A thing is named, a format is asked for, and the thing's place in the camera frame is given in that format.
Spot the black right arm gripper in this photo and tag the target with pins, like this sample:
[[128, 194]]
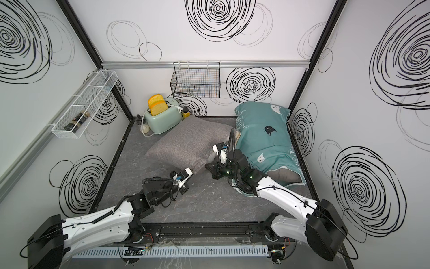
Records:
[[216, 171]]

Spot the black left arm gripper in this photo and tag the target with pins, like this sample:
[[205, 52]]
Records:
[[183, 190]]

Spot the grey pillow with zipper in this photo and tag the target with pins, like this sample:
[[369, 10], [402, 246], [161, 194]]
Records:
[[190, 143]]

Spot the teal printed pillow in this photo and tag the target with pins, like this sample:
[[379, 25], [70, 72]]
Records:
[[266, 143]]

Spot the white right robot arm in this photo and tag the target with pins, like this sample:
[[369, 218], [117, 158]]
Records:
[[317, 223]]

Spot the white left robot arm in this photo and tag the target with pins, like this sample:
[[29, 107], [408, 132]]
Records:
[[57, 239]]

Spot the mint green toaster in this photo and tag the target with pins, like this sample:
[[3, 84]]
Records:
[[166, 120]]

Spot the yellow toast slice front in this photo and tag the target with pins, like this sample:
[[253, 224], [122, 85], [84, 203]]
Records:
[[157, 107]]

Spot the yellow toast slice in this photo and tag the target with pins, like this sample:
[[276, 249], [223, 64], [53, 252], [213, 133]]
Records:
[[157, 107], [155, 99]]

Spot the yellow toast slice back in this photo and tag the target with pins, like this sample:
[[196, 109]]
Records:
[[155, 99]]

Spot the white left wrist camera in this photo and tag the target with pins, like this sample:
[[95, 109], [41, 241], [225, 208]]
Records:
[[182, 177]]

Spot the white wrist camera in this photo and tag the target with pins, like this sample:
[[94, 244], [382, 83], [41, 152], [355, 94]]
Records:
[[182, 177], [221, 150]]

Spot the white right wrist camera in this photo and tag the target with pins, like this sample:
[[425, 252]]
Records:
[[221, 150]]

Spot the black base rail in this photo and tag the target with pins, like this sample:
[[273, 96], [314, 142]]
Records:
[[255, 232]]

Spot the grey slotted cable duct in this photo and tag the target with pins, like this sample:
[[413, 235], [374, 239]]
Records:
[[177, 252]]

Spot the black wire wall basket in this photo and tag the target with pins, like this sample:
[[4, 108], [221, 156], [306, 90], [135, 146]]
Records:
[[200, 82]]

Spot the white wire wall shelf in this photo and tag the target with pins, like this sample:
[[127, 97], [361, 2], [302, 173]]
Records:
[[96, 99]]

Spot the aluminium wall rail back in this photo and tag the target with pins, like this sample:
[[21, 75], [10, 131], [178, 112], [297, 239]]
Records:
[[206, 64]]

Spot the aluminium wall rail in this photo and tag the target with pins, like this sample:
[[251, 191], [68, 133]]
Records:
[[19, 167], [206, 64]]

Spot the aluminium wall rail left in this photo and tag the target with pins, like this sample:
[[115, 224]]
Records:
[[19, 167]]

